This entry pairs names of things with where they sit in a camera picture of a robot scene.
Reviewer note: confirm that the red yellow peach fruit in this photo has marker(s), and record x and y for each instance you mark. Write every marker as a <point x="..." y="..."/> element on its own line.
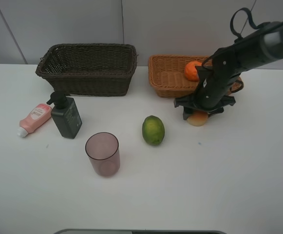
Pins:
<point x="198" y="118"/>

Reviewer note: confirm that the orange tangerine fruit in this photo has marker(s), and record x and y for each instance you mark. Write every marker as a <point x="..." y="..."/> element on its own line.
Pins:
<point x="190" y="71"/>

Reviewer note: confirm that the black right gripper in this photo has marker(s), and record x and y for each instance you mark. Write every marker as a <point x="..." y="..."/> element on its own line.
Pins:
<point x="210" y="94"/>

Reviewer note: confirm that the dark brown wicker basket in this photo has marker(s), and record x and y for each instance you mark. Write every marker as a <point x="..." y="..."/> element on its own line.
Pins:
<point x="89" y="69"/>

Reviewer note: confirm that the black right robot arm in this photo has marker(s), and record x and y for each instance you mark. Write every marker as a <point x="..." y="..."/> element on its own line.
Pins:
<point x="221" y="70"/>

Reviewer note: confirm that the orange wicker basket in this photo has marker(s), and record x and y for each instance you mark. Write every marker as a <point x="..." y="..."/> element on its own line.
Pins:
<point x="167" y="77"/>

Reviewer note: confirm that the dark green pump bottle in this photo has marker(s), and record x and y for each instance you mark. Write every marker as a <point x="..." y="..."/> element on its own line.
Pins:
<point x="65" y="114"/>

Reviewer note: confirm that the pink translucent plastic cup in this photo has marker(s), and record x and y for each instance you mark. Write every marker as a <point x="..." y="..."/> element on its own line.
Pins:
<point x="103" y="152"/>

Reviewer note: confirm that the pink lotion bottle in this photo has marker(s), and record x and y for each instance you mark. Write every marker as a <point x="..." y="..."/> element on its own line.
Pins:
<point x="36" y="118"/>

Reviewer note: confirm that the green lime fruit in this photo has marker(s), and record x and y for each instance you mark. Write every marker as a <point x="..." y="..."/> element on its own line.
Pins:
<point x="153" y="130"/>

